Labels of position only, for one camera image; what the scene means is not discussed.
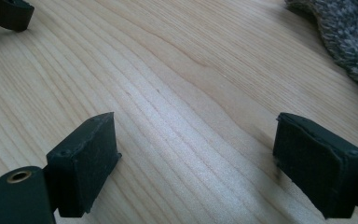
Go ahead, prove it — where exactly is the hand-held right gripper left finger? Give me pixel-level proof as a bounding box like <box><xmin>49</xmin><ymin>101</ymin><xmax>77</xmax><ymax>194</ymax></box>
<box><xmin>46</xmin><ymin>111</ymin><xmax>123</xmax><ymax>218</ymax></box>

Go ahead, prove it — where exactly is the grey knitted cloth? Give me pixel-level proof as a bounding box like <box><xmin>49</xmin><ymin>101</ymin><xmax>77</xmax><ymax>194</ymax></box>
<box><xmin>283</xmin><ymin>0</ymin><xmax>358</xmax><ymax>96</ymax></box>

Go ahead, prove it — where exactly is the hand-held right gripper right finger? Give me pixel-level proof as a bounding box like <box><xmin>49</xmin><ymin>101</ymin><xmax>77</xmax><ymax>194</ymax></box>
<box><xmin>272</xmin><ymin>112</ymin><xmax>358</xmax><ymax>219</ymax></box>

